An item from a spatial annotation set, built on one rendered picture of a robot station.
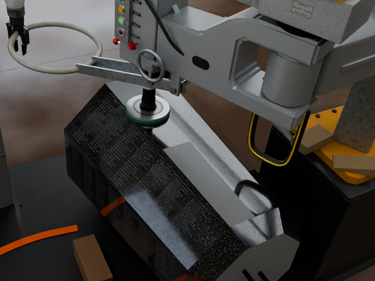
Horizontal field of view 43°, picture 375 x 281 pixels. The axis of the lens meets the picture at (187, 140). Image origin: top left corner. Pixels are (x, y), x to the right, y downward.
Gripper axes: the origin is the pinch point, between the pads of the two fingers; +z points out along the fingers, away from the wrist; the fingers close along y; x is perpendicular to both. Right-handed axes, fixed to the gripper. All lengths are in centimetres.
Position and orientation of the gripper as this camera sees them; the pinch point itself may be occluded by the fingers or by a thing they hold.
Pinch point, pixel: (19, 48)
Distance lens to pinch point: 286.8
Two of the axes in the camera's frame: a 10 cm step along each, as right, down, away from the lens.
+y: 9.2, 3.4, -1.7
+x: 3.5, -6.0, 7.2
